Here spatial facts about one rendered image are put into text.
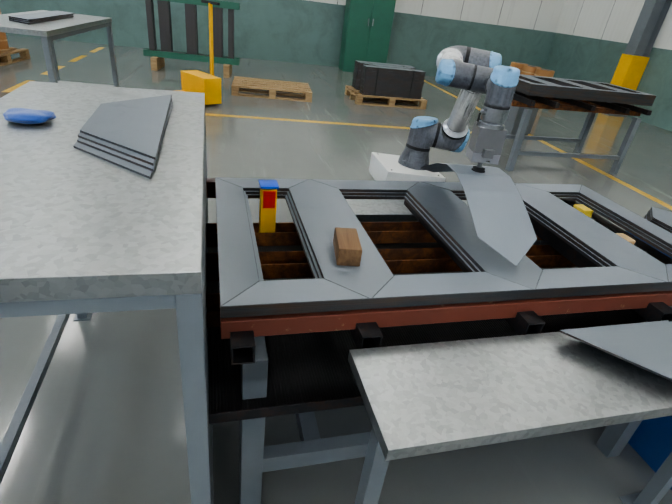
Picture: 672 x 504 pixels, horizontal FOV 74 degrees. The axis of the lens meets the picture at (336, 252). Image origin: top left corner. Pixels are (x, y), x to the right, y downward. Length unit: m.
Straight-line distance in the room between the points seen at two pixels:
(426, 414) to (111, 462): 1.19
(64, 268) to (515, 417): 0.85
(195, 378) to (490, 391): 0.60
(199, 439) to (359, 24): 10.34
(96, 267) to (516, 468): 1.63
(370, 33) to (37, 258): 10.44
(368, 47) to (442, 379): 10.25
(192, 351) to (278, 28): 10.67
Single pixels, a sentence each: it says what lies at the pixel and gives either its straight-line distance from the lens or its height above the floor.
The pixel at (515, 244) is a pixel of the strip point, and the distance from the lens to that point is 1.31.
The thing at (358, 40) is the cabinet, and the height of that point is 0.67.
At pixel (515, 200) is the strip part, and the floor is 0.98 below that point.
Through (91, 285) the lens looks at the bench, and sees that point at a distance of 0.74.
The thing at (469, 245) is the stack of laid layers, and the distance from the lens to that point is 1.38.
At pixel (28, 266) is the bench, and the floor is 1.05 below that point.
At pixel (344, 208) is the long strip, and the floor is 0.85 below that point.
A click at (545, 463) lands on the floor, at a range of 2.03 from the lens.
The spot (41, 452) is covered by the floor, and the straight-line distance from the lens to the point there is 1.92.
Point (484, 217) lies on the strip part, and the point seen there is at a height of 0.95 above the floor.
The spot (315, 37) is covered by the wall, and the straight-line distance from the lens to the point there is 11.38.
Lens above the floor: 1.43
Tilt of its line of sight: 30 degrees down
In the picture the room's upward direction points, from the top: 8 degrees clockwise
